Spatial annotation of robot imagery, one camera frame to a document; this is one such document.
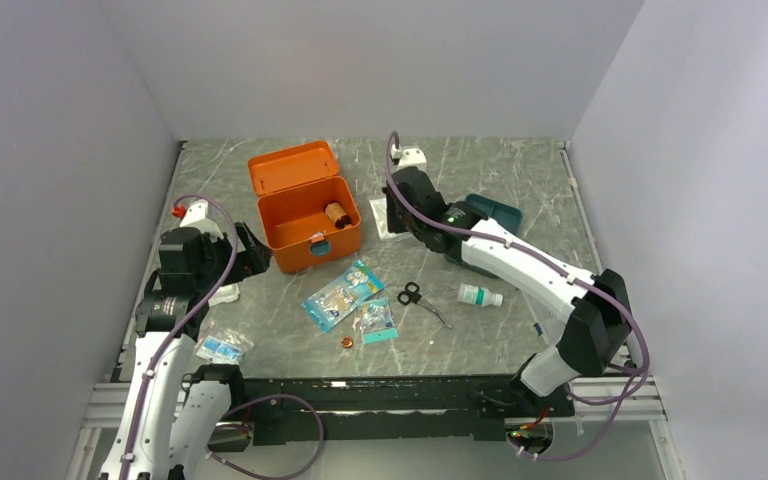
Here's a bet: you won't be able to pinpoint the clear zip bag white pads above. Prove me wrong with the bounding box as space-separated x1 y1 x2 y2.
369 195 396 240

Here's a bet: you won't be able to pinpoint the orange medicine box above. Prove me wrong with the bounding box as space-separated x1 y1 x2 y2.
247 140 362 274

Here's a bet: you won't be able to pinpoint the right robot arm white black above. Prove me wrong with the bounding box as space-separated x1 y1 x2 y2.
383 167 632 415

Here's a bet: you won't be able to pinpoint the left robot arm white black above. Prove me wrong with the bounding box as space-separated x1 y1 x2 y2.
98 222 272 479

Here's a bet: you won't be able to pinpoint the white green medicine bottle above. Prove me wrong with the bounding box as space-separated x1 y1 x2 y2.
457 283 504 307

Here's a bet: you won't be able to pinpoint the white gauze pack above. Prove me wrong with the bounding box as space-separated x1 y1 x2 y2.
209 284 240 306

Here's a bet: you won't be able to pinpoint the clear bag blue packets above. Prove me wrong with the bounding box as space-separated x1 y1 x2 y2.
195 320 254 366

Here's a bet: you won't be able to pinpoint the blue cotton swab pack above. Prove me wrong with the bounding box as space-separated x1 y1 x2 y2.
302 260 384 333

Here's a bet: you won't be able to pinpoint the teal plastic tray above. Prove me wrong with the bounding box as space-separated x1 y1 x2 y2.
442 193 524 280

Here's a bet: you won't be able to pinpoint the small teal bandage pack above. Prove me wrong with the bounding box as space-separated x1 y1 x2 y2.
353 298 398 344

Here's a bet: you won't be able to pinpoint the clear plastic case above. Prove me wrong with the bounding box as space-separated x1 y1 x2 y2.
521 292 558 345

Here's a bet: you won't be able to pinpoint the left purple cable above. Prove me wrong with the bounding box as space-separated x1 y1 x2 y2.
115 193 326 480

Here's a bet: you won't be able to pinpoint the purple cable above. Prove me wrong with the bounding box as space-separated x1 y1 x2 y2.
384 130 652 464
115 193 326 480

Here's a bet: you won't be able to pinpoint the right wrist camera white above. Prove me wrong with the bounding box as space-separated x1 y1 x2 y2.
390 146 427 172

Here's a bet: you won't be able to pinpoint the black handled scissors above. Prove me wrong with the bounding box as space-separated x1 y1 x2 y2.
397 282 453 329

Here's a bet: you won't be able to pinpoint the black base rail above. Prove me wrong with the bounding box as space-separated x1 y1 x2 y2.
221 374 575 446

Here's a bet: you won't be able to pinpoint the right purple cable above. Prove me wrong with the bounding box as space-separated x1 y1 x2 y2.
384 130 652 464

